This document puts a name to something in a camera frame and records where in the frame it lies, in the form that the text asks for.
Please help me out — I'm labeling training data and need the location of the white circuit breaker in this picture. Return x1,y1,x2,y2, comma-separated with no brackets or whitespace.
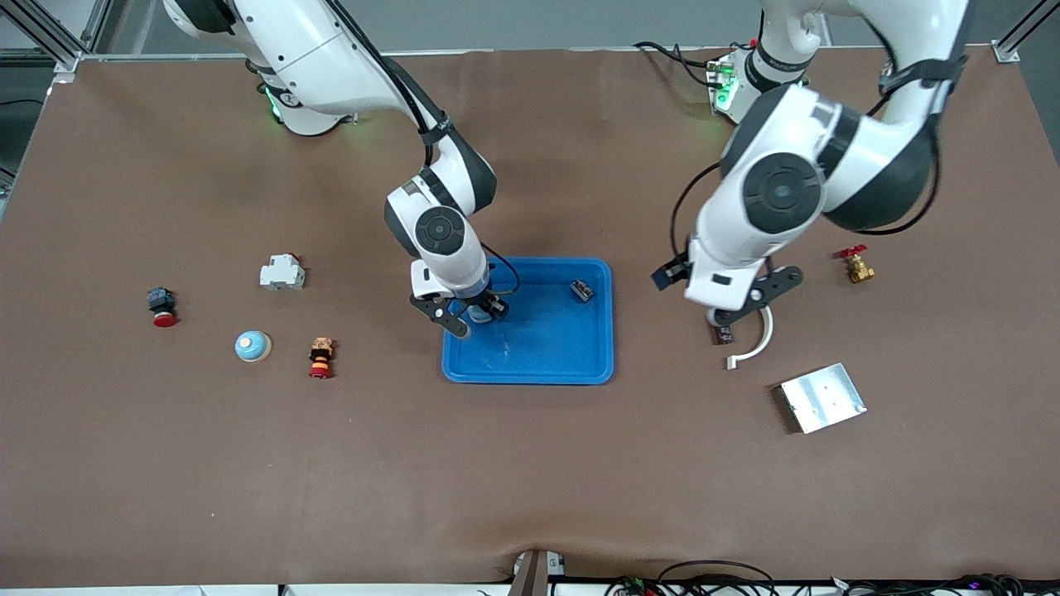
259,253,306,291

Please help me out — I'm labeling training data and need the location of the black cable bundle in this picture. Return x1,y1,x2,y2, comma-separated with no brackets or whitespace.
605,560,779,596
828,573,1032,596

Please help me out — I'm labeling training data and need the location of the blue plastic tray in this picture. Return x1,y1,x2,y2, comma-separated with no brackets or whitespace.
441,256,615,386

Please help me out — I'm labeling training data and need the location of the brown paper table cover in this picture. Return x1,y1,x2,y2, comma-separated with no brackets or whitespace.
0,46,1060,590

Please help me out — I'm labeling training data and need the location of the thin black cable beside table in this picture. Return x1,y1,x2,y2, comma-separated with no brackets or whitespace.
0,98,44,166

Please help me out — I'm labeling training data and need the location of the white curved pipe clamp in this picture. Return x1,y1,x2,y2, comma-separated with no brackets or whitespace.
726,305,775,371

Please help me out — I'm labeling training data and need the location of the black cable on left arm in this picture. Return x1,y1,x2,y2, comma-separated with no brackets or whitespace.
667,33,949,259

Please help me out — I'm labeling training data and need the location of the brass valve with red handle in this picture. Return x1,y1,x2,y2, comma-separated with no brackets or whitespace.
836,245,876,285

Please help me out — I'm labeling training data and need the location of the black cable at left arm base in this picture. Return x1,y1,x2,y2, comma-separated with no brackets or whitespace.
634,40,721,88

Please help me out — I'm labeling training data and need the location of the aluminium plate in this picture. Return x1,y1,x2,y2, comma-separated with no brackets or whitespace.
778,363,868,435

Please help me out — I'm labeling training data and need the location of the red mushroom push button switch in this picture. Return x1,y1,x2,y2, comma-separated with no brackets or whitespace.
147,286,178,329

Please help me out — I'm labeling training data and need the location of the aluminium frame post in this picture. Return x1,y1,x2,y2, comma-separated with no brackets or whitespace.
992,0,1060,65
0,0,113,84

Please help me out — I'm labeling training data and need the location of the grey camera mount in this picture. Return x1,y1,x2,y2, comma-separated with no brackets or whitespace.
507,548,569,596

